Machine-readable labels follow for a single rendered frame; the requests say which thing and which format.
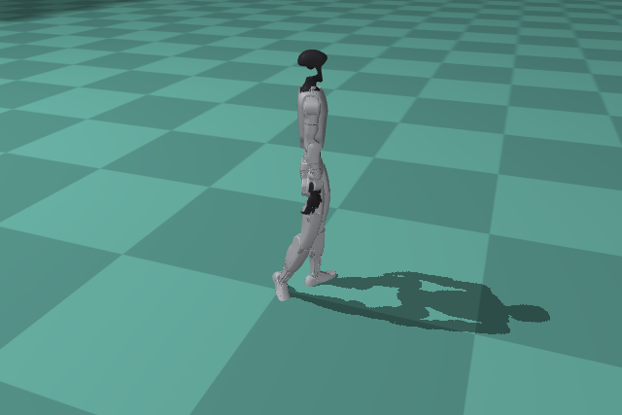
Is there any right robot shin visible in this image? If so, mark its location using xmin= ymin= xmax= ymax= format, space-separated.
xmin=279 ymin=235 xmax=310 ymax=285

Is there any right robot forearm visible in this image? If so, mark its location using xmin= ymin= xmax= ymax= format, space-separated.
xmin=306 ymin=143 xmax=323 ymax=191

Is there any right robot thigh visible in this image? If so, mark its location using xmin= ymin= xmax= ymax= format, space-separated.
xmin=298 ymin=172 xmax=325 ymax=253

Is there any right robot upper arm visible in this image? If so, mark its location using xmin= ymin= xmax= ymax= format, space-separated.
xmin=303 ymin=96 xmax=321 ymax=152

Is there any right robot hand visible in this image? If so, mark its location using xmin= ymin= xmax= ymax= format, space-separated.
xmin=300 ymin=182 xmax=322 ymax=215

